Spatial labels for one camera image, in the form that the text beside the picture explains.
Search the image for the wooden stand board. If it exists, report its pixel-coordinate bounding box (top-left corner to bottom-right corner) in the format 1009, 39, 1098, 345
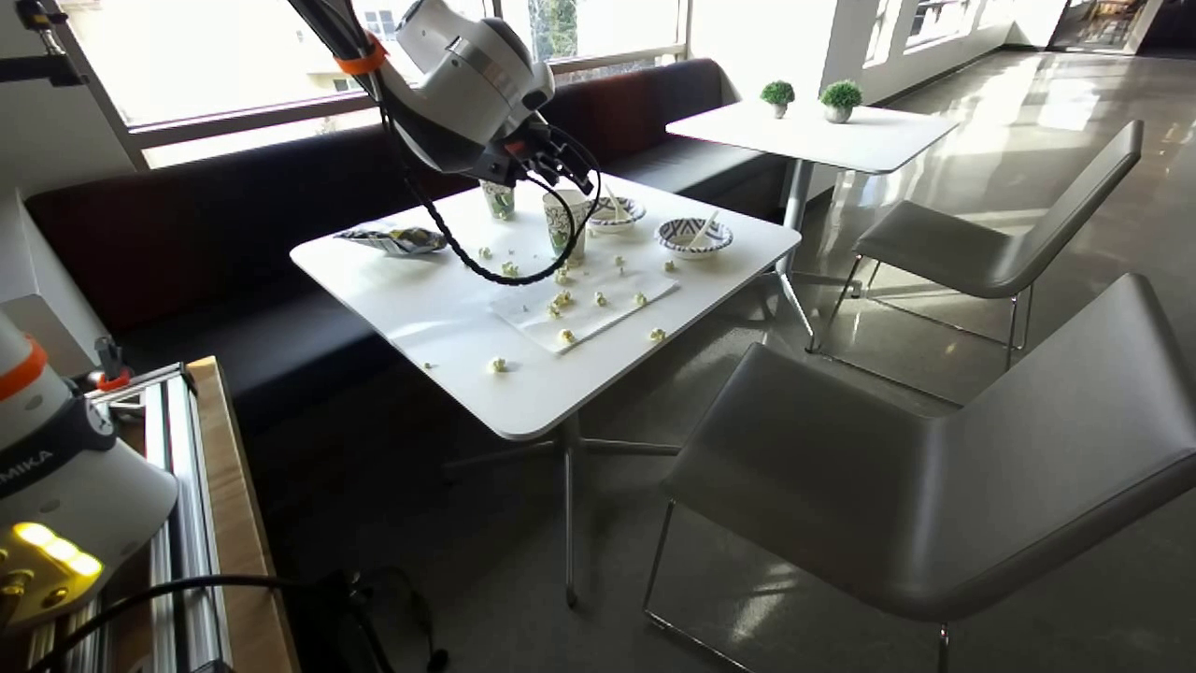
185, 351, 306, 673

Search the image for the grey chair with metal legs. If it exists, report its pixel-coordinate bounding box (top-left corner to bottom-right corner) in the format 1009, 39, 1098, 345
806, 117, 1149, 373

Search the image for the black Smartfood popcorn bag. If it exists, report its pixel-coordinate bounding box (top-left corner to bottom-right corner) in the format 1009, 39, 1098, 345
335, 223, 451, 261

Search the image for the metal table pedestal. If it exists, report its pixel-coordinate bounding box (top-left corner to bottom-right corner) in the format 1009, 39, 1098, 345
446, 413, 683, 612

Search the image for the dark window frame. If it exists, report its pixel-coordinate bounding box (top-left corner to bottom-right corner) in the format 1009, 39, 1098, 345
49, 0, 696, 172

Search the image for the white square table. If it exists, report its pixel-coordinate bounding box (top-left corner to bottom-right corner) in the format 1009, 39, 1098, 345
22, 57, 800, 405

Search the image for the small green potted plant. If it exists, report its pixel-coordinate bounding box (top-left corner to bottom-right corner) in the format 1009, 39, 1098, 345
819, 76, 869, 125
759, 77, 800, 123

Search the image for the white side table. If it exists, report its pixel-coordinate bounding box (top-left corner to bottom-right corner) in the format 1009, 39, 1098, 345
661, 98, 966, 355

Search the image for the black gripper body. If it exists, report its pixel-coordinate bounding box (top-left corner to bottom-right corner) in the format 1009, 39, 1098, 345
501, 103, 592, 178

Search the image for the grey bowl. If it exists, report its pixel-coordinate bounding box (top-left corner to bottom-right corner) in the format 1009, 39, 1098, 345
654, 214, 735, 261

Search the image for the large grey lounge chair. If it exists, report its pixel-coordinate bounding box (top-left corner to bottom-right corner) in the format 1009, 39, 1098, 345
641, 271, 1196, 673

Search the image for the black stand base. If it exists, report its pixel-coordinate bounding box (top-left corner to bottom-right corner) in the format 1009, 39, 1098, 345
293, 563, 451, 673

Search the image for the black floor cable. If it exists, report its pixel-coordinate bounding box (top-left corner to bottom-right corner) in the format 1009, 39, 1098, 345
22, 570, 302, 673

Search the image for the black mounting bracket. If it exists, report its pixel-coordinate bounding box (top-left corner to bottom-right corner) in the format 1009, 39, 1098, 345
0, 0, 84, 88

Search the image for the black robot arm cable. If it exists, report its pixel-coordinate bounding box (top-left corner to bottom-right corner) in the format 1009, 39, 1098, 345
372, 72, 605, 289

